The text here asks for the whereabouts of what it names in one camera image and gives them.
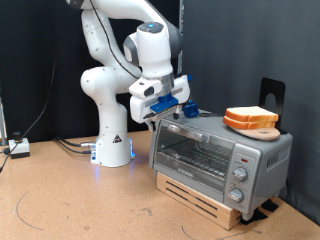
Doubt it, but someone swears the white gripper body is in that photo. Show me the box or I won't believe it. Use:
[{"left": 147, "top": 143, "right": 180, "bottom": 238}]
[{"left": 129, "top": 75, "right": 192, "bottom": 125}]

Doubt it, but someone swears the white bread slice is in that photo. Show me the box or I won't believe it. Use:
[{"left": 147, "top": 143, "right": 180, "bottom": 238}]
[
  {"left": 225, "top": 105, "right": 279, "bottom": 123},
  {"left": 222, "top": 115, "right": 277, "bottom": 131}
]

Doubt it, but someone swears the silver oven knob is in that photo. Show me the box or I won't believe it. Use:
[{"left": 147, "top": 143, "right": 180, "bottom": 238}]
[
  {"left": 232, "top": 166, "right": 249, "bottom": 183},
  {"left": 227, "top": 188, "right": 244, "bottom": 204}
]

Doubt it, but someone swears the silver toaster oven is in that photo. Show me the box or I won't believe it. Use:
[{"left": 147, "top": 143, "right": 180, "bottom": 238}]
[{"left": 148, "top": 110, "right": 294, "bottom": 222}]

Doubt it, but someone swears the dark grey backdrop curtain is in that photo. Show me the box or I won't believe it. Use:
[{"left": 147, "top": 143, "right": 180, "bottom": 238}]
[{"left": 181, "top": 0, "right": 320, "bottom": 228}]

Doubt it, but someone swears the round wooden board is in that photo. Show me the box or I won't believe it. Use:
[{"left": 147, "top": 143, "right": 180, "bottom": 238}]
[{"left": 229, "top": 126, "right": 281, "bottom": 142}]

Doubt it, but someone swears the black metal bookend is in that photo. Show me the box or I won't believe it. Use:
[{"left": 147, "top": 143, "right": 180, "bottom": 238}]
[{"left": 258, "top": 77, "right": 288, "bottom": 135}]

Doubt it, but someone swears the slotted wooden block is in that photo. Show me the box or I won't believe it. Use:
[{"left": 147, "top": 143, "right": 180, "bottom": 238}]
[{"left": 155, "top": 171, "right": 243, "bottom": 231}]

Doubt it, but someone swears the black backdrop curtain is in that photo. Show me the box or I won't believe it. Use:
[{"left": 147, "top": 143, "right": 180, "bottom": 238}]
[{"left": 0, "top": 0, "right": 183, "bottom": 144}]

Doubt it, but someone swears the emergency stop button box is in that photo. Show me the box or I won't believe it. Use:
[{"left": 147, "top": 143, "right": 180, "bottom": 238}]
[{"left": 8, "top": 131, "right": 31, "bottom": 159}]

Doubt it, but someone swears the black foam pad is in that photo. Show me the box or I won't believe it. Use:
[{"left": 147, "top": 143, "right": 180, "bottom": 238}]
[
  {"left": 260, "top": 198, "right": 279, "bottom": 213},
  {"left": 239, "top": 208, "right": 269, "bottom": 226}
]

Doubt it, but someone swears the metal stand rod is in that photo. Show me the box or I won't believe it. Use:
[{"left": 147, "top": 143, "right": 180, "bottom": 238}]
[{"left": 0, "top": 96, "right": 8, "bottom": 146}]

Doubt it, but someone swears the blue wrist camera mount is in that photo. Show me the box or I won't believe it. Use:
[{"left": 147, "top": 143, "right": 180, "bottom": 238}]
[{"left": 149, "top": 94, "right": 179, "bottom": 115}]

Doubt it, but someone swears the wire oven rack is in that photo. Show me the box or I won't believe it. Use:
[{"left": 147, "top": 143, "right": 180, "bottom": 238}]
[{"left": 159, "top": 139, "right": 233, "bottom": 179}]

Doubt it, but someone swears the black base cable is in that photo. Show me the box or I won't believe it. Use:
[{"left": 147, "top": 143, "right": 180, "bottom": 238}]
[
  {"left": 53, "top": 135, "right": 98, "bottom": 150},
  {"left": 57, "top": 140, "right": 94, "bottom": 156}
]

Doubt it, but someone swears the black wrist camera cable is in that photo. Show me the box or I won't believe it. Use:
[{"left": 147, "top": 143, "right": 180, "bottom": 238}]
[{"left": 87, "top": 0, "right": 140, "bottom": 80}]

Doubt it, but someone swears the tall aluminium frame post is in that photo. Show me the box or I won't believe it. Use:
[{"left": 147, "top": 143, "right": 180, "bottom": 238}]
[{"left": 175, "top": 0, "right": 185, "bottom": 76}]

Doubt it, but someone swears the long black hanging cable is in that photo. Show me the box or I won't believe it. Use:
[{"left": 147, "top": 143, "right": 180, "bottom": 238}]
[{"left": 0, "top": 61, "right": 57, "bottom": 174}]

